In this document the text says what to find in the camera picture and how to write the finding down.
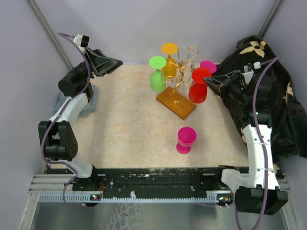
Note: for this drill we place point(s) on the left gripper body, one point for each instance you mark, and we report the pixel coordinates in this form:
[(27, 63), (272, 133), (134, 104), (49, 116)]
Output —
[(89, 61)]

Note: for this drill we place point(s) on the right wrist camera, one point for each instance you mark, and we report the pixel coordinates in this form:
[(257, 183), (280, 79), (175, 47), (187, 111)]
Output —
[(249, 71)]

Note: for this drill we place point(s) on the red plastic wine glass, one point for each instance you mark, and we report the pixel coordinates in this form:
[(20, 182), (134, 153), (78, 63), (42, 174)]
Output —
[(198, 89)]

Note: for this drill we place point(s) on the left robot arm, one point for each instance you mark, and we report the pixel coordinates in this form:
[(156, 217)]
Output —
[(58, 142)]

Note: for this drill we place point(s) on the magenta wine glass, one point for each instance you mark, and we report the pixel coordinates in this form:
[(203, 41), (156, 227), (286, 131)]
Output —
[(208, 65), (185, 139)]

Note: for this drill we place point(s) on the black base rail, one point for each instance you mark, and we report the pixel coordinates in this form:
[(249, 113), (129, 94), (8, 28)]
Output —
[(152, 183)]

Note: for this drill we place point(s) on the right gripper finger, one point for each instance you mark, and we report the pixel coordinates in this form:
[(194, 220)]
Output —
[(217, 82), (219, 91)]

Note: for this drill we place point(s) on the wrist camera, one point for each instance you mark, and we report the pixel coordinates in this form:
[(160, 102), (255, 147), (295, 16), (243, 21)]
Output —
[(249, 71), (81, 41)]

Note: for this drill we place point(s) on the grey cloth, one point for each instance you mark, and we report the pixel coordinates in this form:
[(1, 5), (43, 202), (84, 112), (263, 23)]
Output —
[(89, 108)]

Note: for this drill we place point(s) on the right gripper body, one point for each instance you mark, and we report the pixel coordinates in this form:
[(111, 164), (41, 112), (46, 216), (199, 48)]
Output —
[(234, 88)]

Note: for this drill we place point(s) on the magenta wine glass front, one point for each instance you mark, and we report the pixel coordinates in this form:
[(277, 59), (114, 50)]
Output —
[(185, 139)]

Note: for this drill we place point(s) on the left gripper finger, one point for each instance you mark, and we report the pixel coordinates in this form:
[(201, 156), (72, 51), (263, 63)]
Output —
[(101, 61), (107, 72)]

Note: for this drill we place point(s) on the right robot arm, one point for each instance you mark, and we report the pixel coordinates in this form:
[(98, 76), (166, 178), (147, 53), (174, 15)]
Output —
[(260, 192)]

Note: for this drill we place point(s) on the orange plastic wine glass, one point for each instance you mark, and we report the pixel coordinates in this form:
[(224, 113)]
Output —
[(169, 69)]

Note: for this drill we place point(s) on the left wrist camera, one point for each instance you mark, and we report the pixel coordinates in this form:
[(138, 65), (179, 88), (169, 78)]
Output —
[(81, 41)]

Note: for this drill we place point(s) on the gold wire wine glass rack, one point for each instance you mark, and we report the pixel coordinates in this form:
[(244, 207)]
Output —
[(171, 98)]

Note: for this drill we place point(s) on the green plastic wine glass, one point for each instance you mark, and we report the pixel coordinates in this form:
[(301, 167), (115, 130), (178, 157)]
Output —
[(157, 79)]

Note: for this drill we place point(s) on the black floral blanket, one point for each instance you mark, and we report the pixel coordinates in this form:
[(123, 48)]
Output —
[(289, 119)]

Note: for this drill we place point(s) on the clear wine glass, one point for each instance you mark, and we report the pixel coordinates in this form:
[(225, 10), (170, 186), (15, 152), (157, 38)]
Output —
[(192, 53)]

